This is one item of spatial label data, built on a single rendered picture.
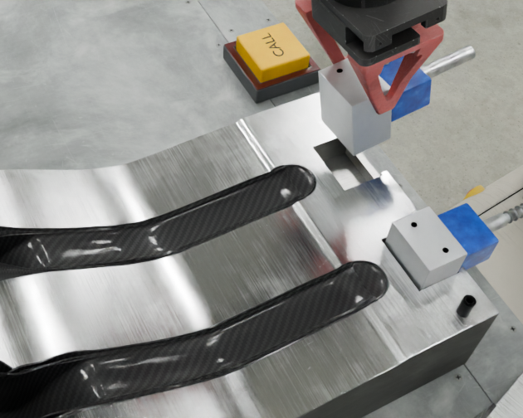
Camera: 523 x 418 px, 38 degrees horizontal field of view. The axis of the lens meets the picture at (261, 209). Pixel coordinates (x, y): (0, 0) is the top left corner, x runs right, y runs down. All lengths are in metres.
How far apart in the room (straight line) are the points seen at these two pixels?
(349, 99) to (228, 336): 0.20
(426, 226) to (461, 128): 1.41
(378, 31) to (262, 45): 0.34
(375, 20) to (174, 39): 0.41
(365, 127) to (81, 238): 0.23
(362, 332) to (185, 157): 0.21
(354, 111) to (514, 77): 1.63
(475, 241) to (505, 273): 0.79
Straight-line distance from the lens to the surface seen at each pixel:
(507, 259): 1.41
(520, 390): 0.62
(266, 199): 0.63
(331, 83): 0.59
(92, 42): 0.89
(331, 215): 0.61
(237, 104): 0.81
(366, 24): 0.51
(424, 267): 0.57
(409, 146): 1.91
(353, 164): 0.69
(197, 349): 0.55
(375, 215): 0.62
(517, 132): 2.04
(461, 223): 0.62
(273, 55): 0.81
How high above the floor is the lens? 1.38
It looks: 53 degrees down
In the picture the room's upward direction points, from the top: 7 degrees clockwise
